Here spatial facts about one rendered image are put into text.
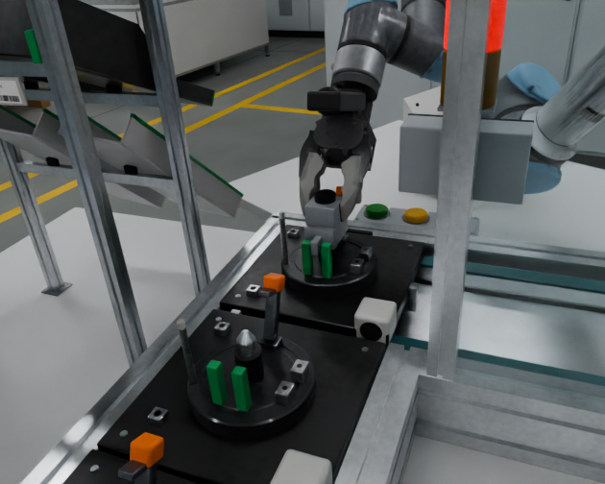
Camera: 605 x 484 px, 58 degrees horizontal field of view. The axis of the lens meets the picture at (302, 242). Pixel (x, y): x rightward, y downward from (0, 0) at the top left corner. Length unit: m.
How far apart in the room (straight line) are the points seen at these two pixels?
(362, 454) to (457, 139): 0.31
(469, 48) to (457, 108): 0.05
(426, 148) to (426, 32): 0.38
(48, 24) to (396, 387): 0.52
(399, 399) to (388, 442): 0.06
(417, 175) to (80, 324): 0.65
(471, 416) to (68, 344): 0.62
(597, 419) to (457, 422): 0.15
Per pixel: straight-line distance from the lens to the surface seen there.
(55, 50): 0.62
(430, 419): 0.71
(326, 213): 0.74
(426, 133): 0.55
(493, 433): 0.70
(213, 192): 0.90
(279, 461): 0.57
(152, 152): 0.79
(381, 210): 0.98
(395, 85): 3.97
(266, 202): 1.30
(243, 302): 0.77
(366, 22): 0.86
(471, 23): 0.49
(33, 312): 1.08
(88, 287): 1.10
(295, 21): 8.88
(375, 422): 0.61
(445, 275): 0.58
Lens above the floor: 1.41
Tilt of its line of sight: 29 degrees down
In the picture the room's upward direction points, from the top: 4 degrees counter-clockwise
